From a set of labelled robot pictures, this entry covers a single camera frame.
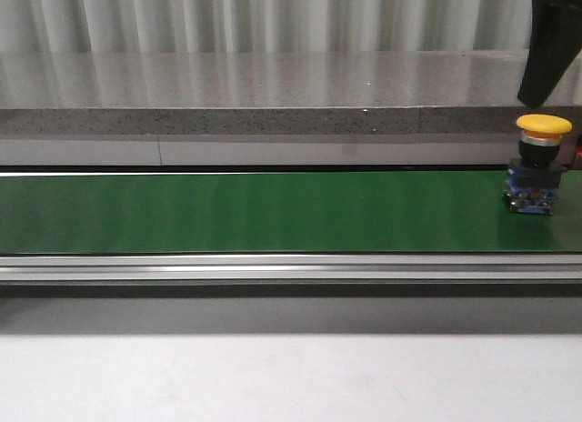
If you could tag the white pleated curtain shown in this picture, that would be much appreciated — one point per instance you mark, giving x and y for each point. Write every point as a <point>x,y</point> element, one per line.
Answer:
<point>241,26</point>

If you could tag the yellow mushroom push button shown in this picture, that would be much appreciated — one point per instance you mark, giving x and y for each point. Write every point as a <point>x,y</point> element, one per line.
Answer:
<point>533,179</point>

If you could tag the green conveyor belt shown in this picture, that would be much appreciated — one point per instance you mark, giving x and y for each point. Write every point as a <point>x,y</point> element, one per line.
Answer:
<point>345,212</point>

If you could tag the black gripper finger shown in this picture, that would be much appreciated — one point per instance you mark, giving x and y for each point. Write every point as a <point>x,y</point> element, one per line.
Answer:
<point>555,42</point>

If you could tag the aluminium conveyor frame rail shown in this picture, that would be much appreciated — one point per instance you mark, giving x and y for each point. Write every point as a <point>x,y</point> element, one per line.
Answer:
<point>295,268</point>

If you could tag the grey speckled stone counter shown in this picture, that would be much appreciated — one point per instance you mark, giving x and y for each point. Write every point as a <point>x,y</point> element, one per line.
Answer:
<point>260,109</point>

